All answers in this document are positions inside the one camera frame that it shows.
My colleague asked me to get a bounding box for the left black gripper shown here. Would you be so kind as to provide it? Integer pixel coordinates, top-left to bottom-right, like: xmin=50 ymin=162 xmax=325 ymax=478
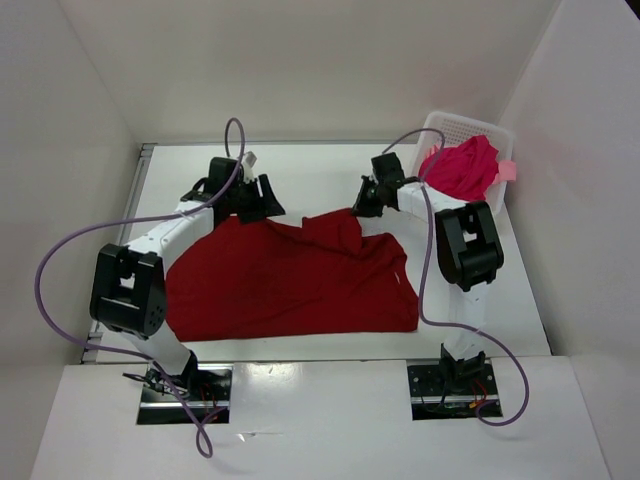
xmin=226 ymin=173 xmax=284 ymax=224

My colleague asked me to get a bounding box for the pink t shirt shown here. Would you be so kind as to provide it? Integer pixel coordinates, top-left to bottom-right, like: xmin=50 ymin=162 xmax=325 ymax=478
xmin=418 ymin=135 xmax=499 ymax=202

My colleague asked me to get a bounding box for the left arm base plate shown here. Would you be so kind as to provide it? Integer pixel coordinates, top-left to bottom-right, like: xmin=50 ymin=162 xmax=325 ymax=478
xmin=123 ymin=363 xmax=233 ymax=426

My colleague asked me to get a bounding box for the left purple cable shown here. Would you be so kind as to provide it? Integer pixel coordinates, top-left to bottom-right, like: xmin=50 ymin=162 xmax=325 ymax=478
xmin=33 ymin=117 xmax=247 ymax=458

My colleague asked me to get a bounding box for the pink paper tag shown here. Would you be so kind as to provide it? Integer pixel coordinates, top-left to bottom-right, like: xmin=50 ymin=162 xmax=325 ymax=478
xmin=494 ymin=160 xmax=517 ymax=183

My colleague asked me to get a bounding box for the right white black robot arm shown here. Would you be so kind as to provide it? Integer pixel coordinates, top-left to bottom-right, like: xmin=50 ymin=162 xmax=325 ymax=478
xmin=352 ymin=153 xmax=512 ymax=393

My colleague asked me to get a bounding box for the dark red t shirt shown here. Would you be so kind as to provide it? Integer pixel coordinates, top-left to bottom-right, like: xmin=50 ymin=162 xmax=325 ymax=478
xmin=166 ymin=209 xmax=418 ymax=342

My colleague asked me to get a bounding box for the white plastic basket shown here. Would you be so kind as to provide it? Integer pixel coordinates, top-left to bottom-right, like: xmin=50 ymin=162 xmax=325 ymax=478
xmin=411 ymin=111 xmax=517 ymax=214

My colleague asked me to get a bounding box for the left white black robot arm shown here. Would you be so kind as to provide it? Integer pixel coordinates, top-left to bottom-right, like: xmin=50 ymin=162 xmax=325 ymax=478
xmin=89 ymin=153 xmax=285 ymax=400

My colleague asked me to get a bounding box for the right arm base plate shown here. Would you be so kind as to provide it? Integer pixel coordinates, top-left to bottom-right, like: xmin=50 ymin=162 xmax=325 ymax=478
xmin=406 ymin=361 xmax=503 ymax=421

